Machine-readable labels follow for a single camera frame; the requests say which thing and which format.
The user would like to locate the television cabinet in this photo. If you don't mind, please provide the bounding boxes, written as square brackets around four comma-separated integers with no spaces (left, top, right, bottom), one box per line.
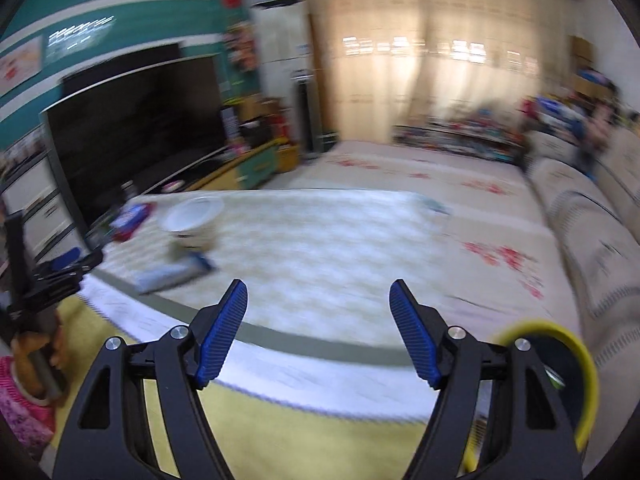
[140,139,282,197]

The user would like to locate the black tower fan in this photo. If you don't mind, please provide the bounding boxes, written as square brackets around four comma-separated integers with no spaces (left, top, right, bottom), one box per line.
[295,72,322,154]

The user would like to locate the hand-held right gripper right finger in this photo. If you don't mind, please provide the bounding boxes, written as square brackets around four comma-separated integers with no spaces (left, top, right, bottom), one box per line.
[389,280,586,480]

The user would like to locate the black television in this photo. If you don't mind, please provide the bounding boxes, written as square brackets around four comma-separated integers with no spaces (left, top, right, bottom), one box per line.
[42,42,237,242]

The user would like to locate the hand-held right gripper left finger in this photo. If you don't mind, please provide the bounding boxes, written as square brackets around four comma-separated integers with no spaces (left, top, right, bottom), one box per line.
[52,280,249,480]

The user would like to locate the white paper cup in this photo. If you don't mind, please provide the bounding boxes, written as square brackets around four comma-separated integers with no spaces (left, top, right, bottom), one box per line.
[160,196,226,252]

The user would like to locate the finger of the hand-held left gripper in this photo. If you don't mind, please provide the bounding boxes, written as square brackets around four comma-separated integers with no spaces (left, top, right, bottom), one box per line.
[20,270,87,306]
[32,247,104,281]

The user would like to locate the beige sofa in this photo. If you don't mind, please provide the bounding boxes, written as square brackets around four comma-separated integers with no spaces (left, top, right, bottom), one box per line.
[522,125,640,477]

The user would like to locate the cream patterned curtain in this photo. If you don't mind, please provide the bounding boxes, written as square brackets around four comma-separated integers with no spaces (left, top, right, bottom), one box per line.
[300,0,577,147]

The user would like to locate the person's left forearm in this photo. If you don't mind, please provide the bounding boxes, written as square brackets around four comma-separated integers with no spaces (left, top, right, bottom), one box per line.
[0,355,57,461]

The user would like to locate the black bin with yellow rim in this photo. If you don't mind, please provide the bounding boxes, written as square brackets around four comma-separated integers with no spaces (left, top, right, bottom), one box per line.
[460,317,600,477]

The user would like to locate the stacked cardboard boxes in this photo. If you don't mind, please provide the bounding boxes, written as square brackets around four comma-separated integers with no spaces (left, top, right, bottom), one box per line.
[570,35,597,77]

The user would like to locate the person's left hand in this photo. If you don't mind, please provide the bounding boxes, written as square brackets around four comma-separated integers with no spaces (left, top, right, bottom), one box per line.
[12,307,68,403]

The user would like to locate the red blue packet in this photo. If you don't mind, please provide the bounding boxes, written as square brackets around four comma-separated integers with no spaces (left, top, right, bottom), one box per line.
[107,202,154,244]

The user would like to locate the cluttered low shelf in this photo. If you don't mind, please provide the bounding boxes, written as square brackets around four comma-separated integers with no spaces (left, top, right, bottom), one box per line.
[392,110,527,164]

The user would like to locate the white floral floor mat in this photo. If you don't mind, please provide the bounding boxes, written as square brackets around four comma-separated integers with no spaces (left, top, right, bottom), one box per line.
[265,139,582,357]

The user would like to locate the artificial flower bunch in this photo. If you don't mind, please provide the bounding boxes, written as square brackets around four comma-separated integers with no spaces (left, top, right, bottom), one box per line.
[225,20,262,72]

